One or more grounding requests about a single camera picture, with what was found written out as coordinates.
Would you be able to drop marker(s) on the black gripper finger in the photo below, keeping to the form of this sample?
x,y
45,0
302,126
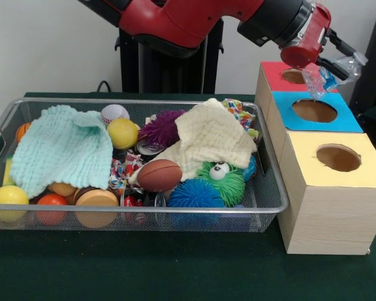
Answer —
x,y
341,43
333,67

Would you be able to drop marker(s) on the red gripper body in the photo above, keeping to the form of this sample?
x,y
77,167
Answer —
x,y
311,40

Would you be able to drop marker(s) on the clear plastic bottle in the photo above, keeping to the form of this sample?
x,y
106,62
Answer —
x,y
315,81

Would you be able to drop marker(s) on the cream knitted cloth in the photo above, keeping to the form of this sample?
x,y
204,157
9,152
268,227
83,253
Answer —
x,y
213,135

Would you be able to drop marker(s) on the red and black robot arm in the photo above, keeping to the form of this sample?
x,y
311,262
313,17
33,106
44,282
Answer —
x,y
191,22

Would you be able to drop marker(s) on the wooden three-hole box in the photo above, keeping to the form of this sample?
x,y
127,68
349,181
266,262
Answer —
x,y
332,219

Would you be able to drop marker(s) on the silver mesh bin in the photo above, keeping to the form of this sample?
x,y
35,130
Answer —
x,y
138,208

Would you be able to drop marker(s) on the green spiky toy with eyes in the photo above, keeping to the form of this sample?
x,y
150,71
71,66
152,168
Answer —
x,y
228,188

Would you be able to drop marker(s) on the purple spiky ball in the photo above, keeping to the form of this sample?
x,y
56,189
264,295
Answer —
x,y
159,128

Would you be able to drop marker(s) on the blue spiky ball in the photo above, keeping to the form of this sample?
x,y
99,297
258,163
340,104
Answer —
x,y
194,196

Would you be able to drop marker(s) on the silver drink can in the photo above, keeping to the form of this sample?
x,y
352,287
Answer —
x,y
148,147

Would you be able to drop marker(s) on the brown toy football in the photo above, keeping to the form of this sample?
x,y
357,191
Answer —
x,y
159,175

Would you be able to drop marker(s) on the yellow ball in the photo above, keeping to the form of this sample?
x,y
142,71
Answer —
x,y
122,133
7,197

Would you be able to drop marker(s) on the white baseball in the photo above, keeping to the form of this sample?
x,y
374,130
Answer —
x,y
112,113

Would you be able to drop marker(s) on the mint green knitted cloth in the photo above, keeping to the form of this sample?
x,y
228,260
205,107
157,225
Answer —
x,y
59,150

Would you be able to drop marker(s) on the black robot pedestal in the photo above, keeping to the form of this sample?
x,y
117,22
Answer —
x,y
175,75

